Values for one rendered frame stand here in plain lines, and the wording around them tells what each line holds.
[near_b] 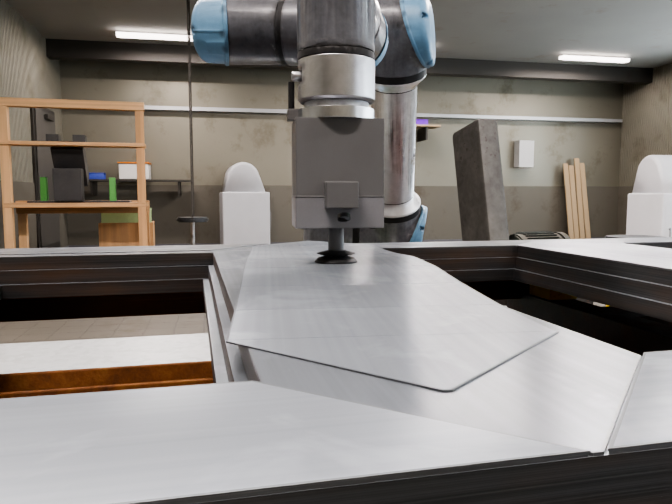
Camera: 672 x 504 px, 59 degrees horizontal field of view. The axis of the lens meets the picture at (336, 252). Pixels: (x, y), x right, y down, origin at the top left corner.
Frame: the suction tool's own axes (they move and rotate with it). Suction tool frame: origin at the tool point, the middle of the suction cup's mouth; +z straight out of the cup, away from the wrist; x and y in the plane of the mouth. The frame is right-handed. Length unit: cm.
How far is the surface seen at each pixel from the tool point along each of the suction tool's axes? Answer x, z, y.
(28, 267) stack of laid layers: 18.4, 1.0, -35.8
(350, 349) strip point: -30.7, -0.5, -3.4
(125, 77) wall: 965, -194, -216
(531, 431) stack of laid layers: -41.2, -0.4, 0.9
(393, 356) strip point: -32.2, -0.5, -1.6
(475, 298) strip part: -18.3, -0.5, 7.7
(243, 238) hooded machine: 896, 64, -29
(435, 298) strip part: -18.0, -0.6, 4.8
